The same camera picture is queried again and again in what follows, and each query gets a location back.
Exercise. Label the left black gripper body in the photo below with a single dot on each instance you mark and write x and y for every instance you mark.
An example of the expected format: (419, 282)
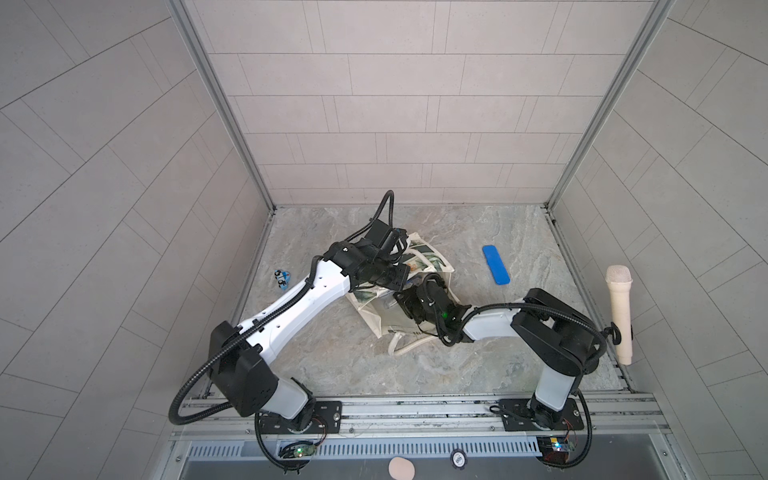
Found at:
(386, 274)

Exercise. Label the left green circuit board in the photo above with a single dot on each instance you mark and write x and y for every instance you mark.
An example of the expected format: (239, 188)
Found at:
(298, 450)

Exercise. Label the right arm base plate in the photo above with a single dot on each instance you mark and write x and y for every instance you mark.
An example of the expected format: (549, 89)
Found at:
(527, 415)

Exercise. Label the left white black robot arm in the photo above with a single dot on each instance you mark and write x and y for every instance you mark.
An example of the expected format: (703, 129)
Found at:
(244, 375)

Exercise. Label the blue plastic case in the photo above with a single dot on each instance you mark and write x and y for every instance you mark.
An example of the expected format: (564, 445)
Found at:
(496, 265)

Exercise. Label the cream canvas tote bag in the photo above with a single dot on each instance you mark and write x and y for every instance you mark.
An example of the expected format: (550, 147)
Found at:
(396, 313)

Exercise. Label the round black white button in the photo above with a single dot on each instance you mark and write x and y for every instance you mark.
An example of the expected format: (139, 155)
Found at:
(458, 459)

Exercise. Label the small blue white toy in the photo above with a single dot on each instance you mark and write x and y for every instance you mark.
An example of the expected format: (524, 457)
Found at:
(283, 279)

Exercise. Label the beige microphone on stand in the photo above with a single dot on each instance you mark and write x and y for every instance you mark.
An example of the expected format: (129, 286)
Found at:
(619, 283)

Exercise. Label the right green circuit board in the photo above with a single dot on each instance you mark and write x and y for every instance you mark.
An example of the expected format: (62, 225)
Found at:
(558, 450)

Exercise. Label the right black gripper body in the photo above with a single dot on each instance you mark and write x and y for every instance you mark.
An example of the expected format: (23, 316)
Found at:
(415, 307)

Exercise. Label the aluminium rail frame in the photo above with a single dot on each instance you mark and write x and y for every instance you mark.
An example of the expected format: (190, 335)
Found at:
(626, 436)

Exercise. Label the green circuit board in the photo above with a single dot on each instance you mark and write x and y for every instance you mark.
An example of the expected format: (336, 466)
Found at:
(298, 450)
(558, 450)

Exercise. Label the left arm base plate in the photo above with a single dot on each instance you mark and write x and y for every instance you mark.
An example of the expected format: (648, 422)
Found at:
(325, 418)

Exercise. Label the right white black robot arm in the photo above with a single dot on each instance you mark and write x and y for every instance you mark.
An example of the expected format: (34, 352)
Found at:
(568, 343)

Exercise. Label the round beige disc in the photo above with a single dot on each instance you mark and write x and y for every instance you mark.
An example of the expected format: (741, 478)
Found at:
(401, 469)

